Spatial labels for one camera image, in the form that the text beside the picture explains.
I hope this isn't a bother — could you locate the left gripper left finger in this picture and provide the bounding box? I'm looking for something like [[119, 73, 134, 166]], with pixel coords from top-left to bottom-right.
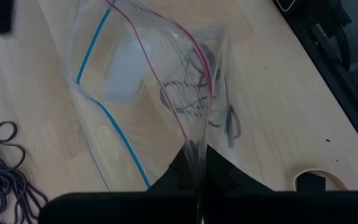
[[39, 144, 199, 224]]

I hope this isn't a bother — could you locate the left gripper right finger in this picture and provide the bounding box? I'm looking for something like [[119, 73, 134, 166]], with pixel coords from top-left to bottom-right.
[[201, 144, 358, 224]]

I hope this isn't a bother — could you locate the clear zip bag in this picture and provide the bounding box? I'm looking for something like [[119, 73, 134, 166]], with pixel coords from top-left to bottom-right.
[[62, 0, 244, 192]]

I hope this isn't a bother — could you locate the black oblong fob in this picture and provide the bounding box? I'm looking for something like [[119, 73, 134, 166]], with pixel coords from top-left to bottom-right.
[[296, 171, 326, 192]]

